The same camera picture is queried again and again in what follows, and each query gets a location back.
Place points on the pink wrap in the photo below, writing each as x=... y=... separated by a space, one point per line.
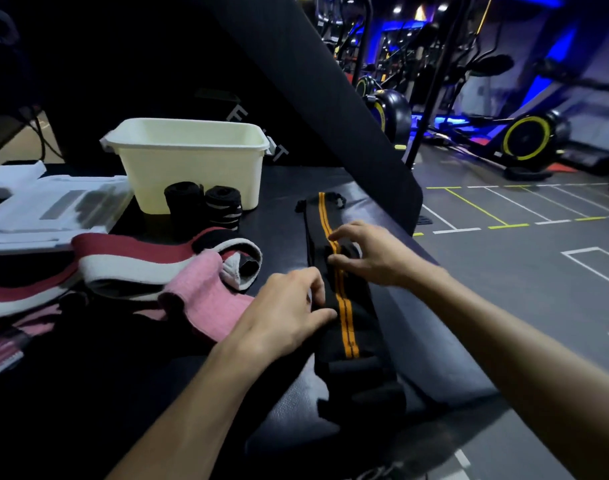
x=204 y=294

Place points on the person's right hand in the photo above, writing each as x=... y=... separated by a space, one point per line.
x=379 y=257

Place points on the black padded post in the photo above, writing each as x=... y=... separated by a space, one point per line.
x=314 y=94

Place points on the black wrap with orange stripes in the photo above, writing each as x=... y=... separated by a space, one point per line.
x=342 y=314

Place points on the person's left hand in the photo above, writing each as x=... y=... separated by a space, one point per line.
x=277 y=319

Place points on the red and white wrap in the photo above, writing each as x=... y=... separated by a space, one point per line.
x=134 y=262

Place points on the rolled black white-striped wrap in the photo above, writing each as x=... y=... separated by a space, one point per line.
x=224 y=207

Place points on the person's left forearm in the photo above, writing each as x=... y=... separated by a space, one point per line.
x=184 y=424

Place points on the person's right thumb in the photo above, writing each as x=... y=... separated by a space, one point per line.
x=344 y=263

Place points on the person's left thumb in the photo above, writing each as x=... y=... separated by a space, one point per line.
x=320 y=317

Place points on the exercise bike with yellow wheel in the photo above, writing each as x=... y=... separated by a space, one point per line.
x=527 y=139
x=384 y=107

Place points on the cream plastic bin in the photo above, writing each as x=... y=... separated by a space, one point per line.
x=194 y=159

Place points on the white plastic tray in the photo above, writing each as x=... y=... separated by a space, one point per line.
x=49 y=209

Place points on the black metal pole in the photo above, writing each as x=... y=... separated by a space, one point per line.
x=442 y=74

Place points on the person's right forearm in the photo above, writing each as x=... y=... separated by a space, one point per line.
x=524 y=364

